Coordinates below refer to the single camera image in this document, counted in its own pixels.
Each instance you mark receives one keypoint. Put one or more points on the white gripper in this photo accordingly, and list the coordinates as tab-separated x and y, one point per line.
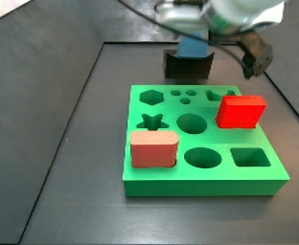
181	15

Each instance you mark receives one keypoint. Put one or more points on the blue three prong object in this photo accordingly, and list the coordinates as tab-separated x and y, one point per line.
193	47

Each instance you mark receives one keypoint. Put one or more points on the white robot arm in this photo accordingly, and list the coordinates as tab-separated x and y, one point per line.
219	16

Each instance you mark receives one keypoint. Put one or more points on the black curved fixture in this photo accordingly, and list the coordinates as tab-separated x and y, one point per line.
190	68

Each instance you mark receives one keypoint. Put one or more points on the green shape sorter board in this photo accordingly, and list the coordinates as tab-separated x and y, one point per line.
219	161

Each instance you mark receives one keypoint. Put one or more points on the bright red rectangular block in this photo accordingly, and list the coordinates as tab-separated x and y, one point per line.
241	111

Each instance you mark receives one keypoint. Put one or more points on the dull red rounded block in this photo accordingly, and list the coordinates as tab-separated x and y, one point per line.
154	148

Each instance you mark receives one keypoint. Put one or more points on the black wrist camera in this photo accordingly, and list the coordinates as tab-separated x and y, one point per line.
258	52

